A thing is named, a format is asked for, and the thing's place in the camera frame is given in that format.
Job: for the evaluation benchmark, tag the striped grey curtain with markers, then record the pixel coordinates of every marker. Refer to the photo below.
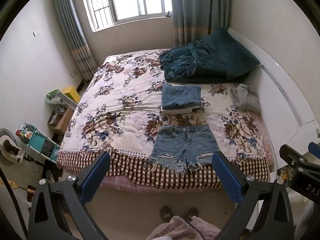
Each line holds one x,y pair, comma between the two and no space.
197,10
72,30

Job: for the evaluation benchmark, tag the dark teal blanket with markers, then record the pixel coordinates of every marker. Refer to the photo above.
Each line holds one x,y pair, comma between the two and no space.
180,62

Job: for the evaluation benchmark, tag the teal shelf rack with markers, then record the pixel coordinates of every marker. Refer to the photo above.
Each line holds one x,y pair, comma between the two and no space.
41,141

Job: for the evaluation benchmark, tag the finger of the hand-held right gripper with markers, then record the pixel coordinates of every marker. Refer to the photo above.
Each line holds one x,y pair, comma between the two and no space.
292,155
315,148

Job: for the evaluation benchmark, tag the dark teal pillow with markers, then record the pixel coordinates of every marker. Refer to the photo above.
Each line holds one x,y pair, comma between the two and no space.
230,52

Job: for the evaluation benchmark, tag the window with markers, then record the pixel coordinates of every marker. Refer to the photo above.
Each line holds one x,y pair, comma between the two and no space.
130,0

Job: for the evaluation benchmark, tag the person's pink plaid pants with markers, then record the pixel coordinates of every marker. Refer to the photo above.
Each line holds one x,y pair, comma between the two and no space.
175,230

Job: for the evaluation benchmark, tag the white bed headboard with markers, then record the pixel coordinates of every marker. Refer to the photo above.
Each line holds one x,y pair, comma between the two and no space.
275,92

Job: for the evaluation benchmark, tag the green and white box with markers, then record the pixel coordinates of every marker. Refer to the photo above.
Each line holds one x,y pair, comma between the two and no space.
56,97

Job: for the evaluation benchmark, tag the pink plaid mattress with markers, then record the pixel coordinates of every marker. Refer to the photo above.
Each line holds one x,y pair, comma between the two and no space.
125,183

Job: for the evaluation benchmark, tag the folded blue jeans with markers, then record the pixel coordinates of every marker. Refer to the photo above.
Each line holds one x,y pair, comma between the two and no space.
181,95

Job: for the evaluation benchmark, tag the yellow box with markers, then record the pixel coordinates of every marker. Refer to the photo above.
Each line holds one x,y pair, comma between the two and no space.
71,93

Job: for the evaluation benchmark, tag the bed with floral cover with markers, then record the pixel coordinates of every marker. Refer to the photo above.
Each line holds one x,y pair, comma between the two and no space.
120,110

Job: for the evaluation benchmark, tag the crumpled grey cloth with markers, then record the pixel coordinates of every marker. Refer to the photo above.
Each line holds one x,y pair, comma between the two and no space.
246,98

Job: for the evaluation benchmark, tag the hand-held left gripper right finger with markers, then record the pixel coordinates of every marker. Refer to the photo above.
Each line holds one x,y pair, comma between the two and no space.
226,177

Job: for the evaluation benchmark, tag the standing fan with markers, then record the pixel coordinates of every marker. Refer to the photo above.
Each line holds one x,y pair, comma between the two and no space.
10,150

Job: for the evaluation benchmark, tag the dark slipper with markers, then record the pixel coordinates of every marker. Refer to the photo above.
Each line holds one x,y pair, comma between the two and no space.
192,213
165,213

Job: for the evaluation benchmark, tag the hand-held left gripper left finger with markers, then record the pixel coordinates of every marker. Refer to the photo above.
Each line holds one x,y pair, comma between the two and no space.
96,175

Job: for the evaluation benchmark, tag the cardboard box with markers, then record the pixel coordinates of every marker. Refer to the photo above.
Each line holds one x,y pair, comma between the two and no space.
63,120

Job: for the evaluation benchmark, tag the frayed denim shorts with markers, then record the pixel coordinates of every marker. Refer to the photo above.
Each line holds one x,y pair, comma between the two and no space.
185,145

